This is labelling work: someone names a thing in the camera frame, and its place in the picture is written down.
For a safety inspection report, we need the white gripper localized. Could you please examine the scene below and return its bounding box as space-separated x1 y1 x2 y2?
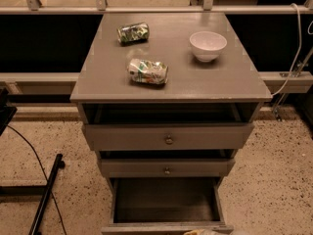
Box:
183 229 249 235

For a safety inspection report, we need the grey drawer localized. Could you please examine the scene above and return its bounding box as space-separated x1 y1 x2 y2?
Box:
101 177 233 235
83 103 253 151
98 150 235 178

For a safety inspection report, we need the grey wooden drawer cabinet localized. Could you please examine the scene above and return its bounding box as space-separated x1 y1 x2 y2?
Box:
69 11 273 235

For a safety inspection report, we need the black stand leg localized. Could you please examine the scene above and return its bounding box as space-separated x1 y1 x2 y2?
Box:
28 154 65 235

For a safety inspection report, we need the light green crushed can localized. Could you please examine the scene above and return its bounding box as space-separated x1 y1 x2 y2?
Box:
127 59 168 85

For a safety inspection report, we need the white ceramic bowl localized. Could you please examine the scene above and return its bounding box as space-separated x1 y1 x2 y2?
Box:
190 31 227 63

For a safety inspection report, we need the dark green crushed can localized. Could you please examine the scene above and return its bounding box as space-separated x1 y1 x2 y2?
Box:
116 23 150 44

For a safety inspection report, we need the black equipment on left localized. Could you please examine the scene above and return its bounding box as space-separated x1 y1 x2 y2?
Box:
0 88 17 135

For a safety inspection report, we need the black floor cable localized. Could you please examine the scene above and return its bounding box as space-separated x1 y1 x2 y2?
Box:
7 124 67 235

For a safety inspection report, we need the white hanging cable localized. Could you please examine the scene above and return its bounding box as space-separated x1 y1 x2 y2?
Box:
272 2 304 97

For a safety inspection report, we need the metal railing frame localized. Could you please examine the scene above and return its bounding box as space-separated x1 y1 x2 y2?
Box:
0 0 313 17

